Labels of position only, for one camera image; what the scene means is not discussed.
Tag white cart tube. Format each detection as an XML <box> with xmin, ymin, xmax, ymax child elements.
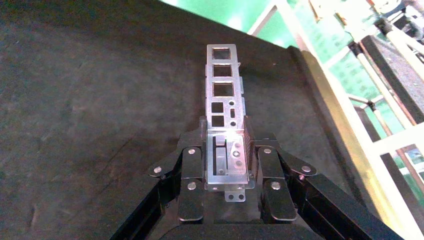
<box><xmin>377</xmin><ymin>18</ymin><xmax>424</xmax><ymax>56</ymax></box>

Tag silver windowed metal bracket part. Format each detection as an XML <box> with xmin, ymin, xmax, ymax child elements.
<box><xmin>203</xmin><ymin>43</ymin><xmax>256</xmax><ymax>203</ymax></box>

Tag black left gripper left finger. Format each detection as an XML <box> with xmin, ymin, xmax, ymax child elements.
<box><xmin>147</xmin><ymin>115</ymin><xmax>208</xmax><ymax>223</ymax></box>

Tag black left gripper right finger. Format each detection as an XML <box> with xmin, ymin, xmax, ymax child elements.
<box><xmin>245</xmin><ymin>115</ymin><xmax>319</xmax><ymax>223</ymax></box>

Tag black padded cart bar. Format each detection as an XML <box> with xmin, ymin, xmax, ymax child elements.
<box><xmin>360</xmin><ymin>34</ymin><xmax>424</xmax><ymax>125</ymax></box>

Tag brass container rail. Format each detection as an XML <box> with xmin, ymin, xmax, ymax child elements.
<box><xmin>296</xmin><ymin>46</ymin><xmax>403</xmax><ymax>233</ymax></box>

